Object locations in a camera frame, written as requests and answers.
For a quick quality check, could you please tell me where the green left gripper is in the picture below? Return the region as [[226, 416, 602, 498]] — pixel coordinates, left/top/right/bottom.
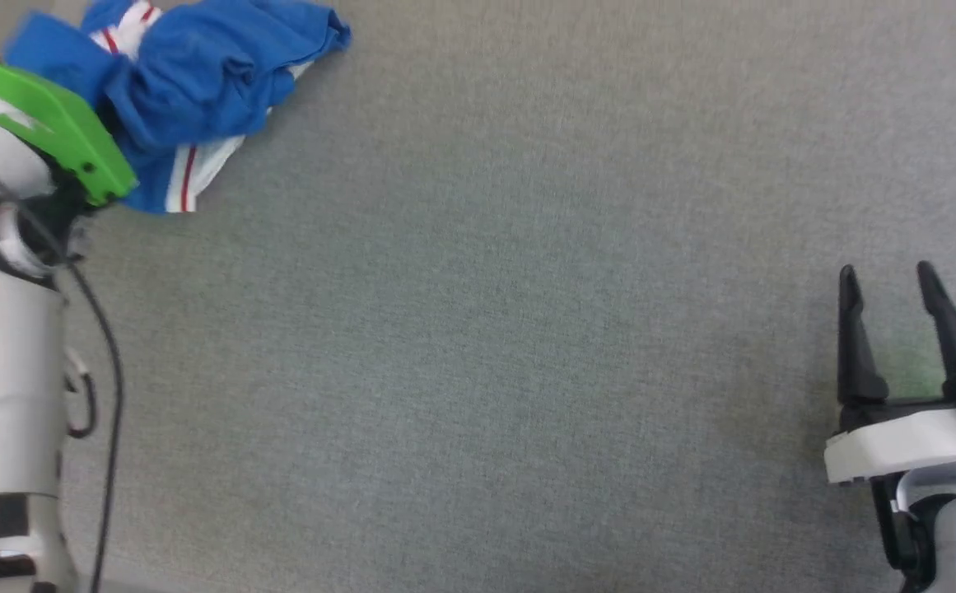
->
[[0, 58, 138, 248]]

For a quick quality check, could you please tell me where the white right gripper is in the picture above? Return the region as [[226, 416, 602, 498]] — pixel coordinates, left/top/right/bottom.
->
[[823, 260, 956, 487]]

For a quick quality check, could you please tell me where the blue white red-striped garment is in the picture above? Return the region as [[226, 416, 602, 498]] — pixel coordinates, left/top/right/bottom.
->
[[2, 0, 352, 215]]

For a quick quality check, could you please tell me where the short black cable loop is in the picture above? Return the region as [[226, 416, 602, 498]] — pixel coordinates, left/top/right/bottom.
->
[[64, 353, 100, 439]]

